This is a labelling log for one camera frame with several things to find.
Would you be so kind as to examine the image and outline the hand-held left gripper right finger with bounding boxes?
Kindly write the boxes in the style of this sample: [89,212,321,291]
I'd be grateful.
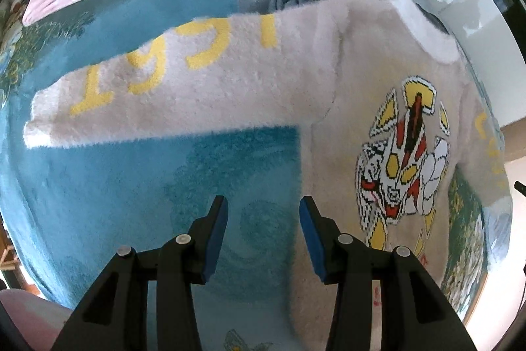
[299,195,478,351]

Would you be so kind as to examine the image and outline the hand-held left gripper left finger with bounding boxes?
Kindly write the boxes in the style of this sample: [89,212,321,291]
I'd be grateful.
[50,195,229,351]

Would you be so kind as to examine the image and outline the cream fuzzy printed sweater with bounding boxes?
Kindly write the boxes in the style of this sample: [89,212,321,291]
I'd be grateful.
[23,0,514,351]

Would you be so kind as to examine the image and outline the teal floral bed blanket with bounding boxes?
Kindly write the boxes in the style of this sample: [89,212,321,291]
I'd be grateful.
[0,0,494,351]

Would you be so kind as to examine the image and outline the pink cloth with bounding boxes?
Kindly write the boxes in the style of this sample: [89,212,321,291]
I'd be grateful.
[0,288,77,351]

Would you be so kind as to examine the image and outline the wooden furniture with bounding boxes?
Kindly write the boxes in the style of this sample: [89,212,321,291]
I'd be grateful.
[0,211,42,296]

